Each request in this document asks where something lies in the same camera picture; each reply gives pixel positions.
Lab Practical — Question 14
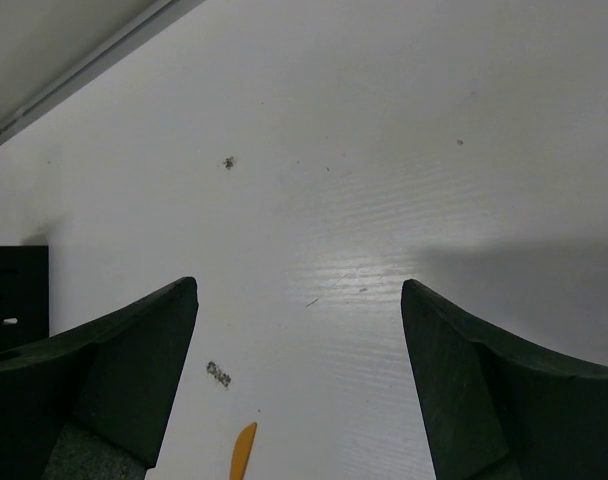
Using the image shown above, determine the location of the yellow plastic knife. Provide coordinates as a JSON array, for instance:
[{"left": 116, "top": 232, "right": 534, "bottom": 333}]
[{"left": 229, "top": 422, "right": 257, "bottom": 480}]

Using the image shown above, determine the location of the aluminium rail frame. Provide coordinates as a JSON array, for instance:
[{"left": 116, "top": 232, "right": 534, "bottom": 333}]
[{"left": 0, "top": 0, "right": 201, "bottom": 145}]

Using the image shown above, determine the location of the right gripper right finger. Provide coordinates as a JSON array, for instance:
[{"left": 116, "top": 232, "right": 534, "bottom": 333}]
[{"left": 401, "top": 279, "right": 608, "bottom": 479}]

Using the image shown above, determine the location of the black utensil caddy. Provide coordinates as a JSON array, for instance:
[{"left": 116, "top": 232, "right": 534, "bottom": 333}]
[{"left": 0, "top": 245, "right": 50, "bottom": 352}]

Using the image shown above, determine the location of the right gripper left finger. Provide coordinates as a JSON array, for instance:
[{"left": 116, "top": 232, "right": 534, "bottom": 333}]
[{"left": 0, "top": 277, "right": 198, "bottom": 479}]

